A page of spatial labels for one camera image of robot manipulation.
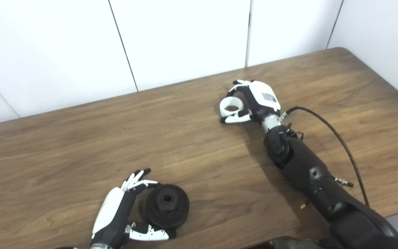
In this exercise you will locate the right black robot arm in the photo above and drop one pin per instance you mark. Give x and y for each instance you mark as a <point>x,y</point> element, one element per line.
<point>316,176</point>

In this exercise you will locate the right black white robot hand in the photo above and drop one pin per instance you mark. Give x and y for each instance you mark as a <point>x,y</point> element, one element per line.
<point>263,100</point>

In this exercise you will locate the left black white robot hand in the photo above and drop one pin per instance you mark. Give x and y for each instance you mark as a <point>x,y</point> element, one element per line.
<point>116,211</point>

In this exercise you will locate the round black plastic part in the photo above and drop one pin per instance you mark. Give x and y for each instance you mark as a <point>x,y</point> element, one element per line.
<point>174,211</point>

